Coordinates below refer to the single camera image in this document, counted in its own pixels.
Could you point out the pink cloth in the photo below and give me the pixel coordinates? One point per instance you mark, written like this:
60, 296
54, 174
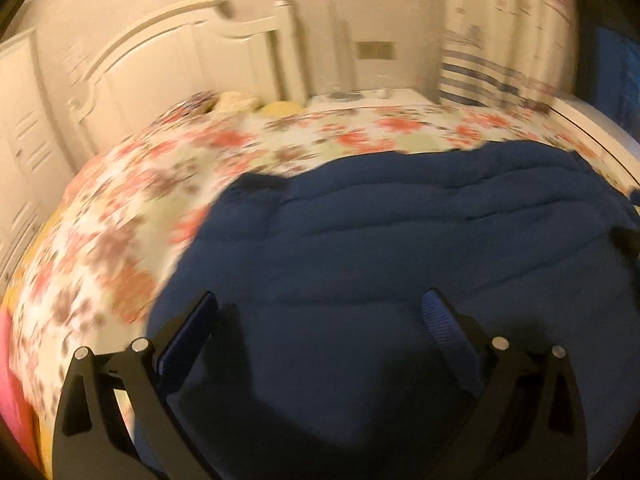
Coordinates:
15, 390

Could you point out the striped boat print curtain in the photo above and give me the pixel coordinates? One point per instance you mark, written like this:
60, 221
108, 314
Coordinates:
500, 35

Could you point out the yellow pillow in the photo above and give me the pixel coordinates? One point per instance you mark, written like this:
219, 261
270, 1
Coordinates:
281, 109
237, 101

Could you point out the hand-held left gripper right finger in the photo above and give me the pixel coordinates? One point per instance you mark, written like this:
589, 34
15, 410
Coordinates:
447, 335

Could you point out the embroidered pillow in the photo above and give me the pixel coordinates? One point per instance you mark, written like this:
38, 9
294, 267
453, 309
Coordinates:
195, 102

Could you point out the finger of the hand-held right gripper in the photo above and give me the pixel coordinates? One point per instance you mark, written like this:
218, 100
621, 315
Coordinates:
627, 245

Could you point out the white nightstand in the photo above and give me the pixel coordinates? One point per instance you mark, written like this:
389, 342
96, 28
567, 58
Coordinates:
400, 97

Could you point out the navy blue puffer jacket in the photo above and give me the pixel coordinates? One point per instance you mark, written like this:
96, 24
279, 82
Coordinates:
375, 240

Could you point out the wall switch plate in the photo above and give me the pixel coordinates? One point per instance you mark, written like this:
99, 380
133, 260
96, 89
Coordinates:
375, 50

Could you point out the floral bedsheet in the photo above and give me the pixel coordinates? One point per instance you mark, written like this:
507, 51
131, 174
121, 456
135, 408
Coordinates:
125, 220

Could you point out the window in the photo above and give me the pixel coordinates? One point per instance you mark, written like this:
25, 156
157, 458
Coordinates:
615, 60

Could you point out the white wardrobe door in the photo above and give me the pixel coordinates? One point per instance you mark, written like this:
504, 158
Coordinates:
25, 135

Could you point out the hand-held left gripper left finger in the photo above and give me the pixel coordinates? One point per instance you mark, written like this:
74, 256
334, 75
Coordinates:
192, 327

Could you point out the white wooden headboard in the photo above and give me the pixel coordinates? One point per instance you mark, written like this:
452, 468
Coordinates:
165, 70

